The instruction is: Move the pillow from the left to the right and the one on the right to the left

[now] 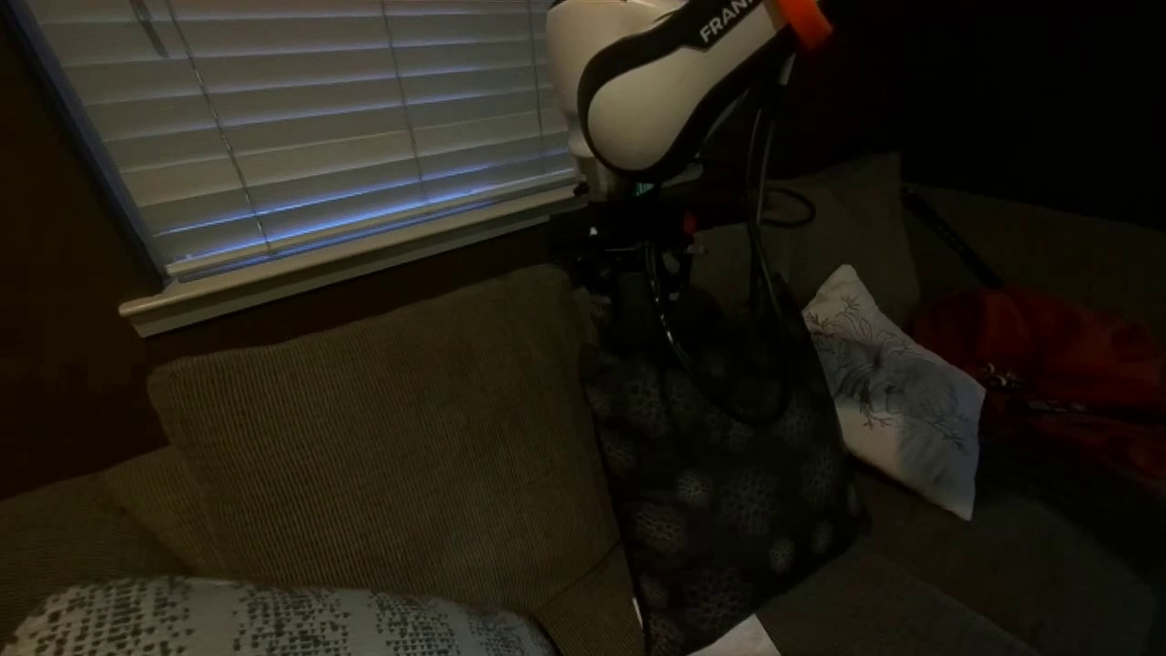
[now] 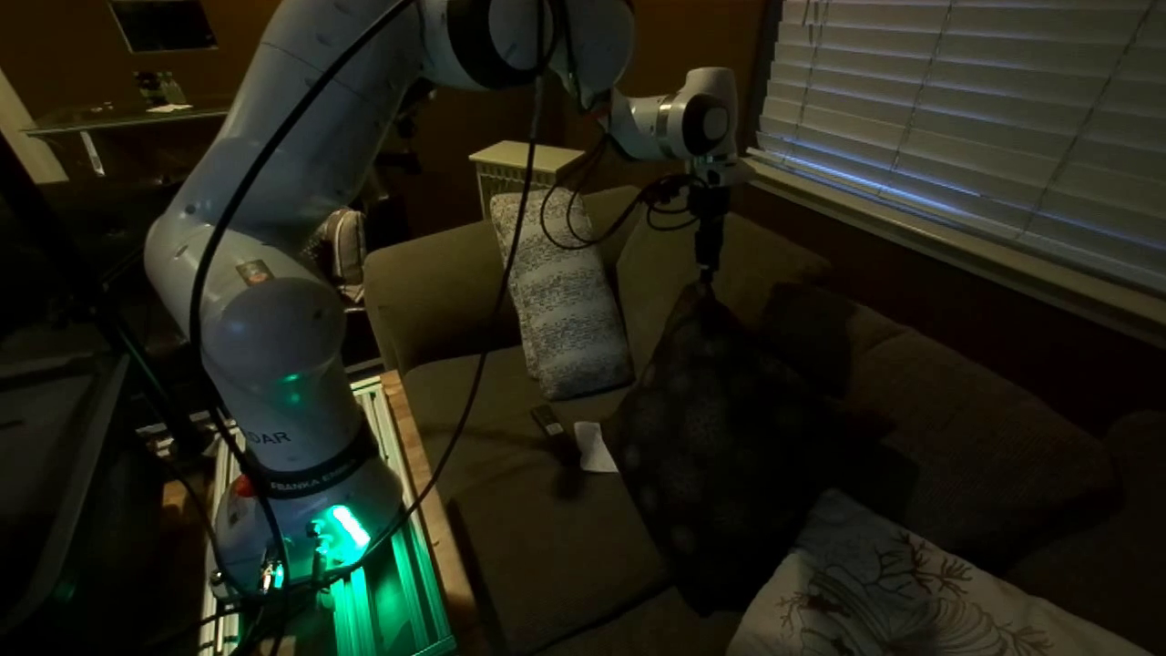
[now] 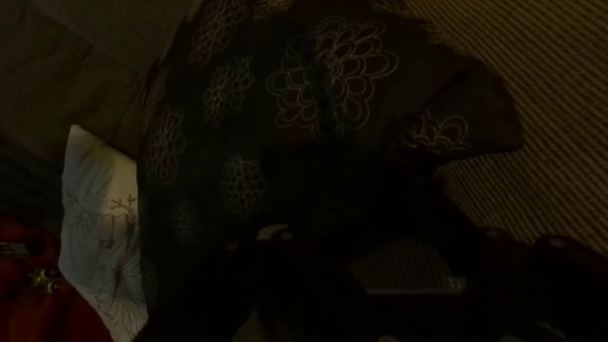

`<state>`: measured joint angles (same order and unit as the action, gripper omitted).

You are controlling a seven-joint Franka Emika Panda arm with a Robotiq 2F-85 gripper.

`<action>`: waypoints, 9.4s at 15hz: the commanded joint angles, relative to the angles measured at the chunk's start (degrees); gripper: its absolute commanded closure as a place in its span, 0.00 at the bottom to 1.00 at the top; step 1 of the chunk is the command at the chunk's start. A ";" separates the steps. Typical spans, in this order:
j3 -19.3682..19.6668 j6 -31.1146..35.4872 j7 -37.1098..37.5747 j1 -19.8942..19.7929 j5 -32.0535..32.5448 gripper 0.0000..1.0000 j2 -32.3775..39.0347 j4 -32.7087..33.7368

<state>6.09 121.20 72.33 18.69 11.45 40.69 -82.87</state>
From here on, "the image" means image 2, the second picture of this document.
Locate dark pillow with floral embroidery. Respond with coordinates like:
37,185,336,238
599,282,846,615

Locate striped cushion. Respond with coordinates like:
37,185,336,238
325,203,371,286

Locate white pillow with coral print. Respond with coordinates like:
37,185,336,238
725,486,1150,656

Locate wooden wall shelf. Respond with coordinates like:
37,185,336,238
30,95,233,140

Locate black remote control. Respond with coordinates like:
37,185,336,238
528,400,581,474

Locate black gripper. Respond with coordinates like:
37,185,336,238
686,180,738,298

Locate robot base mounting table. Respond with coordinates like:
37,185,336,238
191,368,494,656

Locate brown fabric sofa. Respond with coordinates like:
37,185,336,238
361,175,1166,656

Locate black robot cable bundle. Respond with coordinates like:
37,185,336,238
179,0,708,656

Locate white window blinds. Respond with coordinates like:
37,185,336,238
742,0,1166,298

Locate dark framed wall picture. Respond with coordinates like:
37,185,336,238
106,0,220,57

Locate white paper sheet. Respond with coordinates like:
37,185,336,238
569,414,623,479

